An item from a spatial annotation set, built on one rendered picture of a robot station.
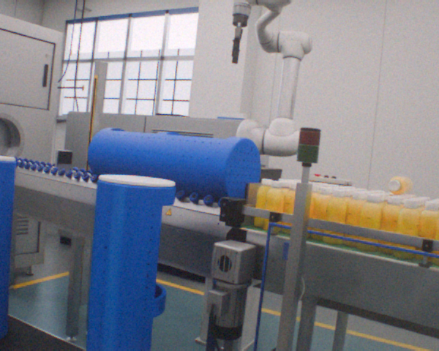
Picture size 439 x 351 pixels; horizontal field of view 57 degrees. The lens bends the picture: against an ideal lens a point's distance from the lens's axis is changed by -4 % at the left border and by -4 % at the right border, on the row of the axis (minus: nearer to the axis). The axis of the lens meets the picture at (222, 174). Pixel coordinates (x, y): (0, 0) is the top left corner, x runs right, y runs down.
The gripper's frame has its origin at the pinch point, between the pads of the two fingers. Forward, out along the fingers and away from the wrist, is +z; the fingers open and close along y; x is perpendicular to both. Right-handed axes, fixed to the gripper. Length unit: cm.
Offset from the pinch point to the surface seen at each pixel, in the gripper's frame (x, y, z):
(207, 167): 3, -34, 54
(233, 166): -7, -35, 52
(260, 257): -21, -59, 82
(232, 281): -12, -69, 89
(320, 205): -39, -61, 61
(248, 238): -16, -56, 77
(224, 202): -6, -52, 66
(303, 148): -26, -84, 44
